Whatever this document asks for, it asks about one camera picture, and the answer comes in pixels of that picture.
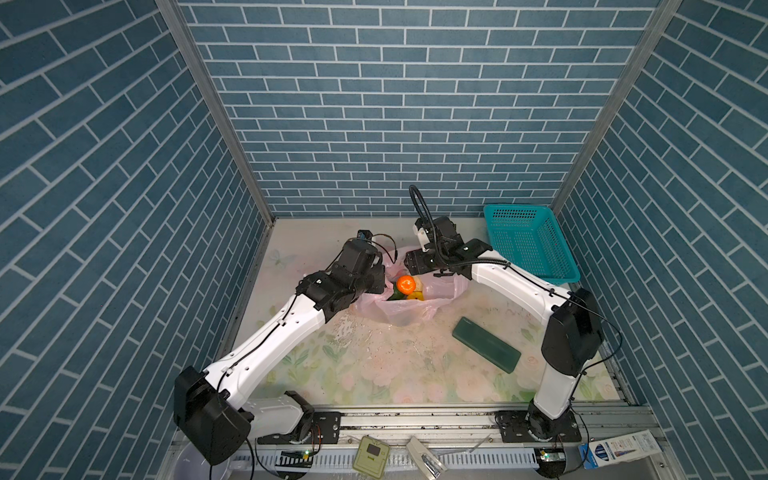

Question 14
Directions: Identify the pink plastic bag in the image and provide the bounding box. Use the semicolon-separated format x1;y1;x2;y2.
349;246;469;327

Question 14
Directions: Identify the orange tangerine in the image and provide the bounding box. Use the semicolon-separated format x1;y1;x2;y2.
395;275;417;296

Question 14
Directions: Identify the teal plastic basket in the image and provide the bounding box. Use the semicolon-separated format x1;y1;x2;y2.
483;204;581;285

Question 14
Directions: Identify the bright green lime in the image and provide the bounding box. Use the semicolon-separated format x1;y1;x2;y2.
388;290;407;301

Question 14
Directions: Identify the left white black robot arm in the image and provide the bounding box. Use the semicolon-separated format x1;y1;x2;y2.
173;264;385;465

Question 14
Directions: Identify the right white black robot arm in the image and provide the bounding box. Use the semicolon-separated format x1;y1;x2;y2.
405;230;604;441

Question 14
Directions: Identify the dark green rectangular block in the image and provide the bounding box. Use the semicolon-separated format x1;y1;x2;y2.
452;317;521;374

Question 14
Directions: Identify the green digital timer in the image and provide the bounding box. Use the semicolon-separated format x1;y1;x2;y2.
352;436;391;479

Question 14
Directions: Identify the white small device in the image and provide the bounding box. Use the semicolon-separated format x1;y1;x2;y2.
406;437;448;480

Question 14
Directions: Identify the white round bowl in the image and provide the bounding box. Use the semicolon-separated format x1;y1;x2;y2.
172;444;231;480

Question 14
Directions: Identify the blue white paper box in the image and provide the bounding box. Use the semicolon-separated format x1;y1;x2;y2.
579;430;662;470

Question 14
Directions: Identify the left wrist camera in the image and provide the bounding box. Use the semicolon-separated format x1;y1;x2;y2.
337;229;385;281

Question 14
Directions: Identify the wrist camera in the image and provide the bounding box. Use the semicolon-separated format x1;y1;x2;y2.
337;229;385;281
413;216;464;256

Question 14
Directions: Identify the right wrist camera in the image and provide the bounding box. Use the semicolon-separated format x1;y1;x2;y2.
413;216;464;256

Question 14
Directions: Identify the aluminium mounting rail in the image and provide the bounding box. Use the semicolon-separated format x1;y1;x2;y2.
173;404;661;448

